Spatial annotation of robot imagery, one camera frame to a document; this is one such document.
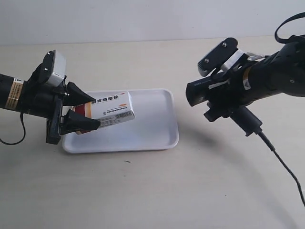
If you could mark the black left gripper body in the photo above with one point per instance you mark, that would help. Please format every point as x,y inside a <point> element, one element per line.
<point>43,100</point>

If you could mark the white red medicine box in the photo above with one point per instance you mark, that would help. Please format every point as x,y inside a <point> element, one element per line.
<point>109,109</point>

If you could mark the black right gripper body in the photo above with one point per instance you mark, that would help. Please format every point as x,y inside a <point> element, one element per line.
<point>223,90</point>

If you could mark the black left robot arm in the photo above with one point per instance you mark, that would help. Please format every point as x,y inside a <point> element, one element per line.
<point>11,91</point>

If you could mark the black handheld barcode scanner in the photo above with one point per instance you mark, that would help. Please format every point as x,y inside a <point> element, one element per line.
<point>241,115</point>

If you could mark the white plastic tray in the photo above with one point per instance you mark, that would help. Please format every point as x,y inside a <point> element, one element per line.
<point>153,128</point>

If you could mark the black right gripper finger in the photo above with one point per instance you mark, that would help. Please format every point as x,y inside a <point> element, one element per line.
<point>213,114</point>

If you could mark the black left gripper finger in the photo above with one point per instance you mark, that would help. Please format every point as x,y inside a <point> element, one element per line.
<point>75,122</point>
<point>76,96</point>

